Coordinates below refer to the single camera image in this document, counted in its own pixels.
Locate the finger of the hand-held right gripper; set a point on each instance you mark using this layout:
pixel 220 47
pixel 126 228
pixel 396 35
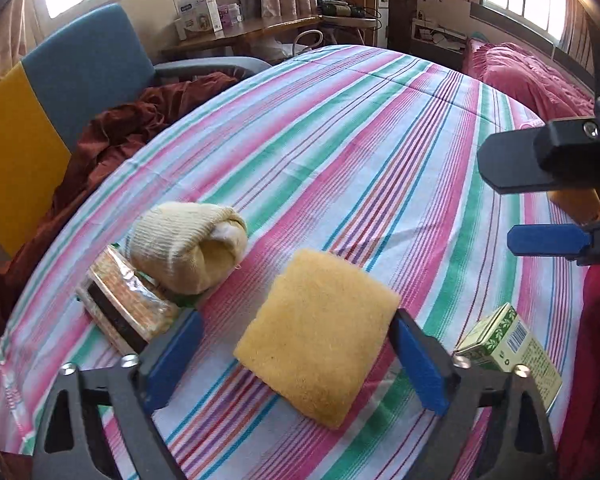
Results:
pixel 515 160
pixel 540 240

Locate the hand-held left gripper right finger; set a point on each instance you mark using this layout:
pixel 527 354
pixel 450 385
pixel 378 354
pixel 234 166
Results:
pixel 422 360

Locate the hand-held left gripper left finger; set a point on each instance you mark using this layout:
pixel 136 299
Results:
pixel 172 360

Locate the brown patterned snack packet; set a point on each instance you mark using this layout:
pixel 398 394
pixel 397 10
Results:
pixel 130 305

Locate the red pink quilt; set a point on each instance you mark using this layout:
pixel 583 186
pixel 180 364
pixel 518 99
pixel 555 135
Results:
pixel 530 80

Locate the green printed box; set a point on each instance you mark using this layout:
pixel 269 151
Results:
pixel 520 350

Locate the rolled cream sock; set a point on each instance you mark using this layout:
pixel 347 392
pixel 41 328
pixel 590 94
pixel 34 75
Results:
pixel 180 245

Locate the white storage box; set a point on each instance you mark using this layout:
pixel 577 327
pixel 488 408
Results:
pixel 440 20

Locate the striped pink green cloth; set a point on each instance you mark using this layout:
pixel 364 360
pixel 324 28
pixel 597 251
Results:
pixel 355 135

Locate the maroon cloth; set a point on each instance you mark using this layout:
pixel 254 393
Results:
pixel 120 135

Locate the wooden desk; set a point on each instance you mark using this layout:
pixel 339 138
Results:
pixel 260 30

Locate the grey yellow blue chair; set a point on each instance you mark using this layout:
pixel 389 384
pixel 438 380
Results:
pixel 90 70

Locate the small purple box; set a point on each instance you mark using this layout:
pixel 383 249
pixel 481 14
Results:
pixel 229 14

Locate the white printed carton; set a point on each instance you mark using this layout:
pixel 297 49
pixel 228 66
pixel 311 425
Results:
pixel 197 12

